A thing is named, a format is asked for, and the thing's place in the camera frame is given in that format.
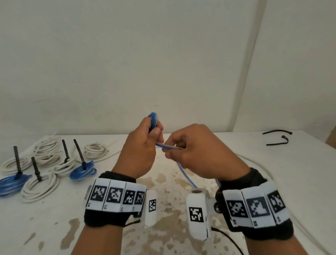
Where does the black cable tie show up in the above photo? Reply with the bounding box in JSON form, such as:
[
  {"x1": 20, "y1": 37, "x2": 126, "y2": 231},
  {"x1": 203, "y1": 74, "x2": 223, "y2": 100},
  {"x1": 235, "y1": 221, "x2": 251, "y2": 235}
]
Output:
[
  {"x1": 31, "y1": 157, "x2": 42, "y2": 182},
  {"x1": 13, "y1": 146, "x2": 23, "y2": 179},
  {"x1": 266, "y1": 135, "x2": 289, "y2": 146},
  {"x1": 262, "y1": 129, "x2": 293, "y2": 135},
  {"x1": 73, "y1": 139, "x2": 87, "y2": 171},
  {"x1": 62, "y1": 139, "x2": 71, "y2": 164}
]

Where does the person's left hand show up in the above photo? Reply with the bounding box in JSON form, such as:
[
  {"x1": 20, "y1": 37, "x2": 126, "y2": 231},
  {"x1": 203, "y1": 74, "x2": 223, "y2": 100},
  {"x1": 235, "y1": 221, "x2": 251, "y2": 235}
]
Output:
[{"x1": 112, "y1": 117, "x2": 165, "y2": 180}]

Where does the wooden shelf frame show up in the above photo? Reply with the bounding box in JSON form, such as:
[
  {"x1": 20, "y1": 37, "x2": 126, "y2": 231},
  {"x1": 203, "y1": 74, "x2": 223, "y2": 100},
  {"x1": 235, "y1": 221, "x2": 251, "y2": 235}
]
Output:
[{"x1": 325, "y1": 131, "x2": 336, "y2": 149}]

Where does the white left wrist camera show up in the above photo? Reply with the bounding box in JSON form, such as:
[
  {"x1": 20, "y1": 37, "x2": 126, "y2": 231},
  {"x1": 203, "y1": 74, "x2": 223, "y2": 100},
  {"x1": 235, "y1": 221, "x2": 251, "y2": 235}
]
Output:
[{"x1": 143, "y1": 189, "x2": 158, "y2": 228}]

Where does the tangle of white cables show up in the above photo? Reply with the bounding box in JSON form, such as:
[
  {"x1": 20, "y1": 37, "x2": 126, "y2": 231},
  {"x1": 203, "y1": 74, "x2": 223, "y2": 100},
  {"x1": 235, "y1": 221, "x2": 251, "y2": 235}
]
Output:
[{"x1": 76, "y1": 147, "x2": 330, "y2": 255}]

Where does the black wristband with markers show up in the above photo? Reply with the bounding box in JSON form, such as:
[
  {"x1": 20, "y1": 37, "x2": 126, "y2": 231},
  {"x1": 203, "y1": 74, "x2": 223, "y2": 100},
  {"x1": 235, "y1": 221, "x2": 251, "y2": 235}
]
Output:
[
  {"x1": 83, "y1": 171, "x2": 147, "y2": 228},
  {"x1": 215, "y1": 167, "x2": 294, "y2": 241}
]

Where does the person's right forearm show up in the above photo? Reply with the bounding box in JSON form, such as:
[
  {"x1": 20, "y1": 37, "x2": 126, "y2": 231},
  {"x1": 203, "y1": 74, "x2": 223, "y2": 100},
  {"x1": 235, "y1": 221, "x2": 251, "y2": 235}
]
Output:
[{"x1": 245, "y1": 235, "x2": 309, "y2": 255}]

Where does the person's right hand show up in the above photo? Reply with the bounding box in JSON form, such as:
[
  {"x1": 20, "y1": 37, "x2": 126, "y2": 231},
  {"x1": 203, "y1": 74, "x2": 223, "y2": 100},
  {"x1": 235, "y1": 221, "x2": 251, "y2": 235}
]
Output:
[{"x1": 161, "y1": 123, "x2": 251, "y2": 182}]

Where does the grey cable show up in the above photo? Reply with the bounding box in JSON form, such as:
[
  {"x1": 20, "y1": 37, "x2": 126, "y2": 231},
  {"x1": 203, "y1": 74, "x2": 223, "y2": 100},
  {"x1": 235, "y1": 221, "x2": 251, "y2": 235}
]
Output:
[{"x1": 148, "y1": 112, "x2": 222, "y2": 189}]

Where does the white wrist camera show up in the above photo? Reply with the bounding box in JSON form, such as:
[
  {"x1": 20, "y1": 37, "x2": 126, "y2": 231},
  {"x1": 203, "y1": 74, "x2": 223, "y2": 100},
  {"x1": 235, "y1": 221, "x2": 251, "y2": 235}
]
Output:
[
  {"x1": 185, "y1": 188, "x2": 213, "y2": 241},
  {"x1": 143, "y1": 189, "x2": 158, "y2": 228}
]

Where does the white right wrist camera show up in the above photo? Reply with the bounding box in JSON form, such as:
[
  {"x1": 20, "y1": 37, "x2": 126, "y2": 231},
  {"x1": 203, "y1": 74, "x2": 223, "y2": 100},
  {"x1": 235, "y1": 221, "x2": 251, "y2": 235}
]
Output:
[{"x1": 185, "y1": 188, "x2": 213, "y2": 241}]

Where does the black left wristband with markers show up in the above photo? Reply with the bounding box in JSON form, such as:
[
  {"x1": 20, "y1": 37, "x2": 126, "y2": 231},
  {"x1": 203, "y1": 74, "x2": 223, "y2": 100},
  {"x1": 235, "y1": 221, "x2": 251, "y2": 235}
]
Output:
[{"x1": 83, "y1": 171, "x2": 147, "y2": 228}]

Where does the black right camera wire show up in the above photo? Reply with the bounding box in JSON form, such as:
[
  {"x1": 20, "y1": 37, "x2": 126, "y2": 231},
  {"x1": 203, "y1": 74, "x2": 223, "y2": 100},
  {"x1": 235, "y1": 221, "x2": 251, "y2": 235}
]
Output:
[{"x1": 211, "y1": 227, "x2": 245, "y2": 255}]

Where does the black right wristband with markers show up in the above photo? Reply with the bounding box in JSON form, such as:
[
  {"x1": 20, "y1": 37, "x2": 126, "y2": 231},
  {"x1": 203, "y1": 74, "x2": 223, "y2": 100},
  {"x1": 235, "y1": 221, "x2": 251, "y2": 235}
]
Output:
[{"x1": 215, "y1": 167, "x2": 294, "y2": 241}]

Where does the thick white cable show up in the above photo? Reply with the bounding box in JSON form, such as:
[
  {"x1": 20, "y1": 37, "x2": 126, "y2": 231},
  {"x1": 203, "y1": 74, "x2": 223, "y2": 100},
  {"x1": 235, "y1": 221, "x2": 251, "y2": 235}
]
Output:
[
  {"x1": 51, "y1": 156, "x2": 77, "y2": 177},
  {"x1": 0, "y1": 157, "x2": 32, "y2": 175},
  {"x1": 21, "y1": 173, "x2": 60, "y2": 203},
  {"x1": 83, "y1": 143, "x2": 108, "y2": 161},
  {"x1": 34, "y1": 136, "x2": 61, "y2": 156},
  {"x1": 35, "y1": 153, "x2": 62, "y2": 168}
]

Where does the person's left forearm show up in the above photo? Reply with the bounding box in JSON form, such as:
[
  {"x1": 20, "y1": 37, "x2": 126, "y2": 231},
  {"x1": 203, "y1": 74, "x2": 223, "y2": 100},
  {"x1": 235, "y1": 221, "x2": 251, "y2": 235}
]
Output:
[{"x1": 71, "y1": 225, "x2": 124, "y2": 255}]

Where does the blue cable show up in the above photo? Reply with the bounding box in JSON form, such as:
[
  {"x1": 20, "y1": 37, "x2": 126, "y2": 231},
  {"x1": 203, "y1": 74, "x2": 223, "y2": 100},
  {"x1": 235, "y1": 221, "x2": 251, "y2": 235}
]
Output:
[
  {"x1": 0, "y1": 174, "x2": 33, "y2": 198},
  {"x1": 69, "y1": 160, "x2": 98, "y2": 181}
]

